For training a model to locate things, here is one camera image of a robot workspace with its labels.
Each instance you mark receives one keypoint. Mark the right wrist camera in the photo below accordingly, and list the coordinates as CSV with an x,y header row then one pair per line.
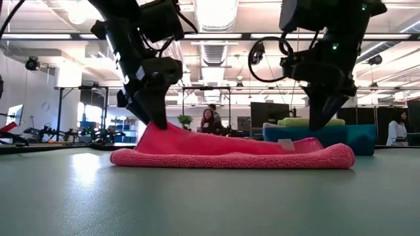
x,y
298,67

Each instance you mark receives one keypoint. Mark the green table mat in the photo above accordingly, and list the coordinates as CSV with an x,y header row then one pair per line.
x,y
210,203

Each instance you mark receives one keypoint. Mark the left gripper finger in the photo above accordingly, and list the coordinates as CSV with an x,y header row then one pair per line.
x,y
160,101
146,108

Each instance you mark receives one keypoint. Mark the black partition panels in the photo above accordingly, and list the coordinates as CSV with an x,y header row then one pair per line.
x,y
367,116

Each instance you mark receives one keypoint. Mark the black ceiling spotlight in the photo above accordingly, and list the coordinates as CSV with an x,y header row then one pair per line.
x,y
32,63
257,55
375,59

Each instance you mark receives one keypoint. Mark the black computer monitor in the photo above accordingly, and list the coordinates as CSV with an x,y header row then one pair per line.
x,y
269,113

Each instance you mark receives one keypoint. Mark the pink microfiber towel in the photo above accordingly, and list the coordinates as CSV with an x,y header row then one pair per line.
x,y
229,157

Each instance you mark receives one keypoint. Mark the black display panel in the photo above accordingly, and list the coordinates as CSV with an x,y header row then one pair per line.
x,y
414,121

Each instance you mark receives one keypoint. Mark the silver ceiling duct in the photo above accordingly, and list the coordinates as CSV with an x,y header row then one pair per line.
x,y
213,52

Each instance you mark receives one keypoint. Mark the bright white monitor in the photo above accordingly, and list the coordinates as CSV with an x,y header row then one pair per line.
x,y
15,115

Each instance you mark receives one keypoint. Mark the lime green microfiber towel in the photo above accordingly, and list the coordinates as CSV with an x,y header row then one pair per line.
x,y
295,122

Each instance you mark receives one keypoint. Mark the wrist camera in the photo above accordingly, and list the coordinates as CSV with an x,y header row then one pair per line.
x,y
162,70
298,67

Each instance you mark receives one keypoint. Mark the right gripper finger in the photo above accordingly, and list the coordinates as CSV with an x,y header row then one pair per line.
x,y
315,108
331,105

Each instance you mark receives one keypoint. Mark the black rig frame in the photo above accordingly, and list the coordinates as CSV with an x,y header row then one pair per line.
x,y
206,88
106,108

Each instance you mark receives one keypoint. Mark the background black robot arms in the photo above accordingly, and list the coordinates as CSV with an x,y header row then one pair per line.
x,y
98,133

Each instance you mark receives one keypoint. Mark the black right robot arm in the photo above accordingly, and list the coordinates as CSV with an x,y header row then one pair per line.
x,y
328,13

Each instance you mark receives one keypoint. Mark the green leafy potted plant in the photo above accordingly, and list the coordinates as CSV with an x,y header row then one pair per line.
x,y
185,119

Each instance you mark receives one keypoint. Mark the person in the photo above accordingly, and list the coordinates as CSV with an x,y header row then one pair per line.
x,y
395,131
208,123
215,108

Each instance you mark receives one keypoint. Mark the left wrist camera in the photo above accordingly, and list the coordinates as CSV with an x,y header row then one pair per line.
x,y
162,70

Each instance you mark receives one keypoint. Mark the blue plastic bin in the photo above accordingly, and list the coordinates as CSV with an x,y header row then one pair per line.
x,y
361,137

